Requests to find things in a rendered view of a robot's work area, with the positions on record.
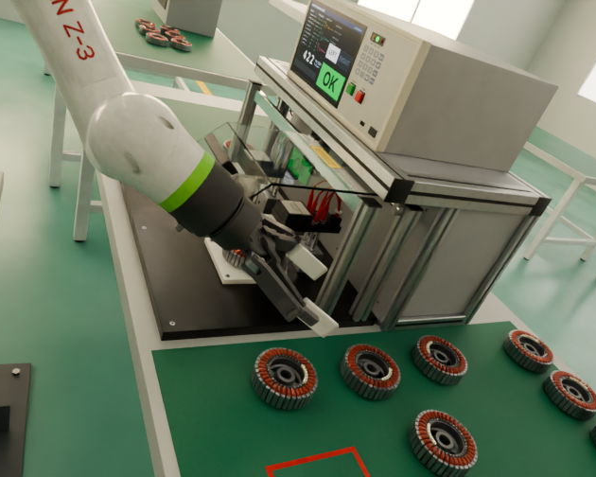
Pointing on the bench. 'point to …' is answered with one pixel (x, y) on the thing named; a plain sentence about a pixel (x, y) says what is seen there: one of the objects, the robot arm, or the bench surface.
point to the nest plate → (229, 273)
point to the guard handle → (219, 153)
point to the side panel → (457, 268)
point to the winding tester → (431, 94)
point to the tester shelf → (414, 177)
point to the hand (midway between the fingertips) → (321, 296)
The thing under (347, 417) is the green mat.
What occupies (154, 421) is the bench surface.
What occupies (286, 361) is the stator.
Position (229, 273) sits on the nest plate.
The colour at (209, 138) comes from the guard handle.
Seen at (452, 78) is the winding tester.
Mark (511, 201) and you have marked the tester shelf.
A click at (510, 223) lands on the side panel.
